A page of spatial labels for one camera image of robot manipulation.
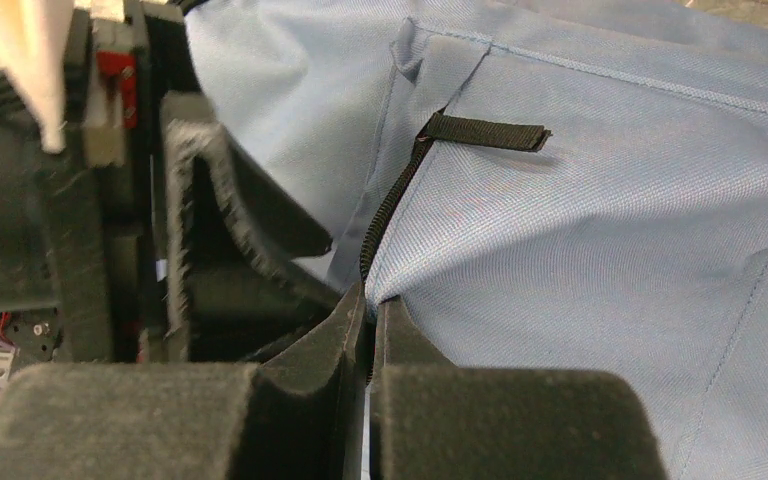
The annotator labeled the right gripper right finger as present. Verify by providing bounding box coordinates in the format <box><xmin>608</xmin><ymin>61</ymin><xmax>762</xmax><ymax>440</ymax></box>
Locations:
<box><xmin>369</xmin><ymin>297</ymin><xmax>666</xmax><ymax>479</ymax></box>

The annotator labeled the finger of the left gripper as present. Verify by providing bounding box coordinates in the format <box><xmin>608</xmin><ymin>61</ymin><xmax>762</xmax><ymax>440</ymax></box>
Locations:
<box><xmin>159</xmin><ymin>91</ymin><xmax>338</xmax><ymax>362</ymax></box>

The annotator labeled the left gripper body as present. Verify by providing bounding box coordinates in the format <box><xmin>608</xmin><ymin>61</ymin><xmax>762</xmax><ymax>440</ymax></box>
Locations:
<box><xmin>0</xmin><ymin>1</ymin><xmax>166</xmax><ymax>365</ymax></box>

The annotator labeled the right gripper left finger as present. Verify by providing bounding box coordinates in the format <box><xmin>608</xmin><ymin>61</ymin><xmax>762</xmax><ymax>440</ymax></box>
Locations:
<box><xmin>0</xmin><ymin>285</ymin><xmax>367</xmax><ymax>479</ymax></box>

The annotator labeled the blue student backpack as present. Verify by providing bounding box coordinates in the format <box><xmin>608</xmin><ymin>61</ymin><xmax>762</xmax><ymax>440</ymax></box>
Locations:
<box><xmin>185</xmin><ymin>1</ymin><xmax>768</xmax><ymax>479</ymax></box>

